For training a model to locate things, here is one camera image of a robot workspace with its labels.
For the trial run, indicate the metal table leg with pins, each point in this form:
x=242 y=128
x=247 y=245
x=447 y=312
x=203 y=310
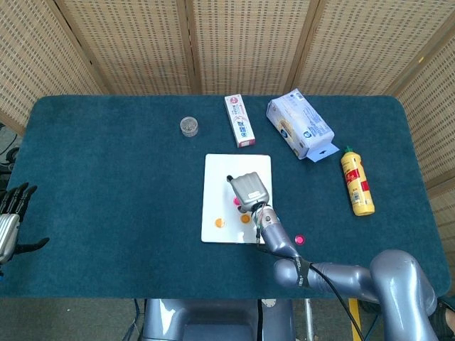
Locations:
x=309 y=319

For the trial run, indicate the woven bamboo folding screen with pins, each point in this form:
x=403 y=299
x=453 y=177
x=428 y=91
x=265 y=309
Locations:
x=249 y=42

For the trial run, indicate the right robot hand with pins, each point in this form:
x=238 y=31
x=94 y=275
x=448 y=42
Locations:
x=250 y=190

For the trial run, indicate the orange disc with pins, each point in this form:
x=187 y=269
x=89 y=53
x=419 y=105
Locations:
x=219 y=222
x=245 y=218

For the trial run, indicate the white red toothpaste box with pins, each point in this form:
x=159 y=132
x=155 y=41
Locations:
x=240 y=122

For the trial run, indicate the grey robot torso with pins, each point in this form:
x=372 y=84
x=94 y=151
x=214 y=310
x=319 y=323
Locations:
x=199 y=319

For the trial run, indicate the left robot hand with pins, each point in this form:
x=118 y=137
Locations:
x=7 y=231

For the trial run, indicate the teal table cloth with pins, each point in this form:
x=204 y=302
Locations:
x=106 y=195

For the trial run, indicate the pink disc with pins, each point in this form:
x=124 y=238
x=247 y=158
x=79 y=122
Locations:
x=300 y=239
x=236 y=201

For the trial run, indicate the small clear round jar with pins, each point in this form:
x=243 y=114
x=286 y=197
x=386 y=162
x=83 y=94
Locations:
x=189 y=127

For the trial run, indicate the white rectangular magnetic board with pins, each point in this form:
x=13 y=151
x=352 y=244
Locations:
x=217 y=177

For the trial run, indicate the yellow mustard squeeze bottle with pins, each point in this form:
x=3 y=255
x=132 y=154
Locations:
x=357 y=184

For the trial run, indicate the pale blue tissue pack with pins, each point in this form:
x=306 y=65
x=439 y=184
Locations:
x=302 y=120

